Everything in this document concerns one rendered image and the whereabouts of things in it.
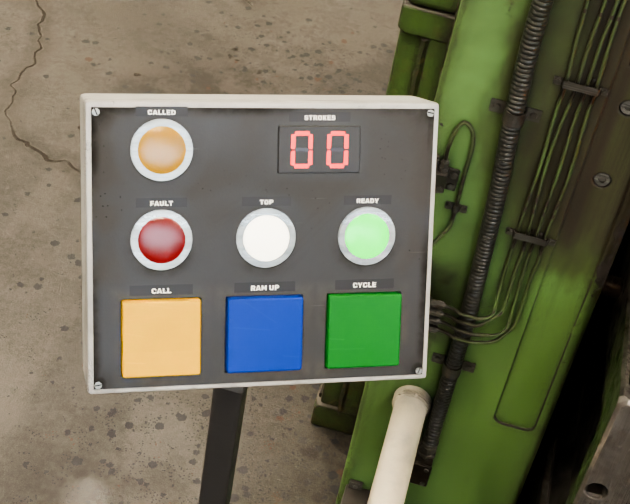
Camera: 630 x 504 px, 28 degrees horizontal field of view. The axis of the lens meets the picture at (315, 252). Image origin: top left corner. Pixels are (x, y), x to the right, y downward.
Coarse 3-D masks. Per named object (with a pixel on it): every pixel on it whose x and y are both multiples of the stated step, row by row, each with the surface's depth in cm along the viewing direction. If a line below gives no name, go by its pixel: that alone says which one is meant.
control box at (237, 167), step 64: (128, 128) 115; (192, 128) 116; (256, 128) 118; (320, 128) 119; (384, 128) 121; (128, 192) 116; (192, 192) 118; (256, 192) 119; (320, 192) 120; (384, 192) 122; (128, 256) 117; (192, 256) 119; (320, 256) 122; (384, 256) 123; (320, 320) 123; (128, 384) 120; (192, 384) 122; (256, 384) 123
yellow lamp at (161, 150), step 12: (156, 132) 115; (168, 132) 116; (144, 144) 115; (156, 144) 115; (168, 144) 116; (180, 144) 116; (144, 156) 116; (156, 156) 116; (168, 156) 116; (180, 156) 116; (156, 168) 116; (168, 168) 116
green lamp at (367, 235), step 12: (360, 216) 122; (372, 216) 122; (348, 228) 122; (360, 228) 122; (372, 228) 122; (384, 228) 122; (348, 240) 122; (360, 240) 122; (372, 240) 122; (384, 240) 123; (360, 252) 122; (372, 252) 123
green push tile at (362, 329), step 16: (336, 304) 122; (352, 304) 123; (368, 304) 123; (384, 304) 124; (400, 304) 124; (336, 320) 123; (352, 320) 123; (368, 320) 124; (384, 320) 124; (400, 320) 124; (336, 336) 123; (352, 336) 124; (368, 336) 124; (384, 336) 124; (336, 352) 124; (352, 352) 124; (368, 352) 124; (384, 352) 125
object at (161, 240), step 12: (144, 228) 117; (156, 228) 117; (168, 228) 117; (180, 228) 118; (144, 240) 117; (156, 240) 117; (168, 240) 118; (180, 240) 118; (144, 252) 117; (156, 252) 118; (168, 252) 118; (180, 252) 118
